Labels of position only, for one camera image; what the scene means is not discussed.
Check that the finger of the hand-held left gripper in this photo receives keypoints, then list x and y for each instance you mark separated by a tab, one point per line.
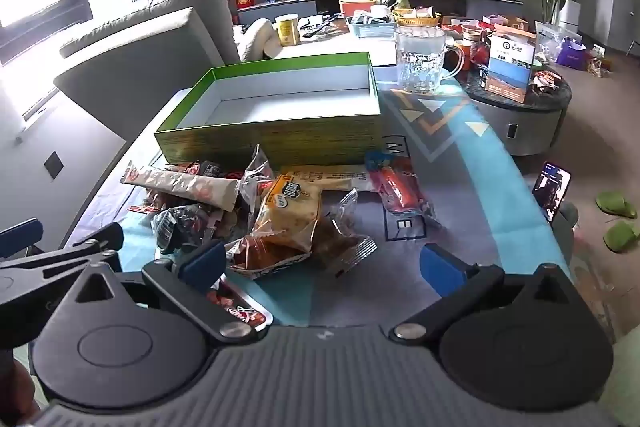
17	237
60	259

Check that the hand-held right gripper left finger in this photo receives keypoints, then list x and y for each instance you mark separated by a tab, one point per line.
202	264

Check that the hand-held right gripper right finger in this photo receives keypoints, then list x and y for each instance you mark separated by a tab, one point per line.
442	269

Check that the dark snack clear packet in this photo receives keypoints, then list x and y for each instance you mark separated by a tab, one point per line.
185	227

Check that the red snack packet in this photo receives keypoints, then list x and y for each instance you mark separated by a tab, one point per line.
240	307

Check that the red sausage packet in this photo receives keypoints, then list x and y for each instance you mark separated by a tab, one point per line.
400	189

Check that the green cardboard box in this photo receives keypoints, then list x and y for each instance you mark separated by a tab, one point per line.
275	137

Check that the brown snack clear packet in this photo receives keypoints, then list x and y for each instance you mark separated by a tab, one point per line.
265	259
340	242

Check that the long kraft snack packet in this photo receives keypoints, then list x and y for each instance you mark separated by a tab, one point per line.
190	189

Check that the crinkled clear plastic packet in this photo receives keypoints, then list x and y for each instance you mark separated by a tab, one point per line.
255	187

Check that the small dark red packets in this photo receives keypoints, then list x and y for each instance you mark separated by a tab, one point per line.
200	168

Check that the orange cracker packet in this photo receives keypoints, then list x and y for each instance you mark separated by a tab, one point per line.
287	212

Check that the smartphone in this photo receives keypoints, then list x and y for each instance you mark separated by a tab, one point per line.
550	192

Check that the pale long snack packet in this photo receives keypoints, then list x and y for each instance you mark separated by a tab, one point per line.
335	179

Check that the round grey side table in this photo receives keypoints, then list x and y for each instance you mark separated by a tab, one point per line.
525	127

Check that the green slipper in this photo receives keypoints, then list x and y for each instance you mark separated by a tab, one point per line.
615	204
622	237

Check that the white blue paper bag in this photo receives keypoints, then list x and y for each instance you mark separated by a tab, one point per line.
507	72

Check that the glass mug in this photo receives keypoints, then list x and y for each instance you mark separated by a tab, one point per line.
420	62

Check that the grey sofa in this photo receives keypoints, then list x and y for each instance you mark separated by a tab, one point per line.
150	57

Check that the white cushion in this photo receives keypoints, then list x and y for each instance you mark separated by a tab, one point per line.
255	39

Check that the yellow can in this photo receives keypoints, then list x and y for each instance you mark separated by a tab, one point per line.
288	32

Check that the blue plastic tray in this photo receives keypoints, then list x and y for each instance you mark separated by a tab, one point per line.
370	29

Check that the purple bag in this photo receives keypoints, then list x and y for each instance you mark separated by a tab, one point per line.
571	54

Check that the wicker basket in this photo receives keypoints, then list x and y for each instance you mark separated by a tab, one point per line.
415	19

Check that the orange box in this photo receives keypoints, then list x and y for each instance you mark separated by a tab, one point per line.
360	7

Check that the dark wall socket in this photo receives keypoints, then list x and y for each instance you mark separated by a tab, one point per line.
53	164

